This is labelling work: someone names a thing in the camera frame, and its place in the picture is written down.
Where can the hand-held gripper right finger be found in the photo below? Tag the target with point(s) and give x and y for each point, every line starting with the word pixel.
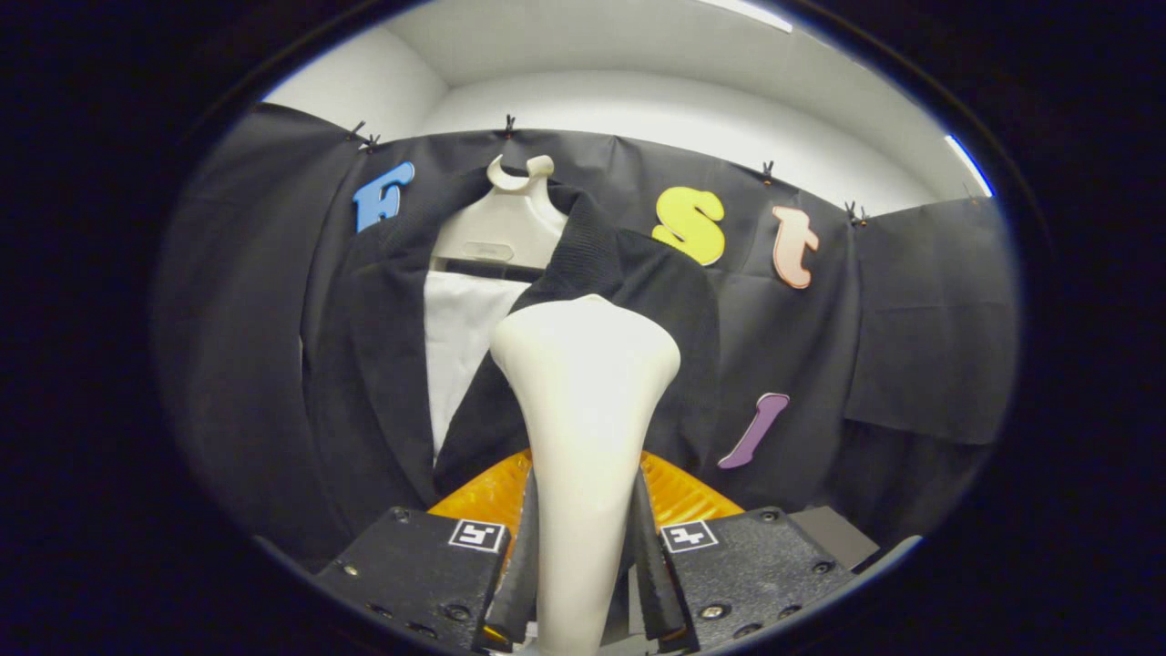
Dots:
pixel 651 583

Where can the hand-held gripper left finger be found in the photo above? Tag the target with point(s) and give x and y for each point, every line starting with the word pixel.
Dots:
pixel 519 583

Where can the white garment steamer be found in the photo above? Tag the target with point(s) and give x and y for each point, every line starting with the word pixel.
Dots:
pixel 583 410

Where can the white shirt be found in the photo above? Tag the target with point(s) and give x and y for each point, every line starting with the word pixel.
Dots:
pixel 465 346

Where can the black suit jacket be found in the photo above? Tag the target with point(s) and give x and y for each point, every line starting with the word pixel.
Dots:
pixel 383 364

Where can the white clothes hanger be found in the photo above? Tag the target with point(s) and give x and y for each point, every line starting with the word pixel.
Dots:
pixel 501 228

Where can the black backdrop cloth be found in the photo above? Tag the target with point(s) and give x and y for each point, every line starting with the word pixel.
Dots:
pixel 911 319

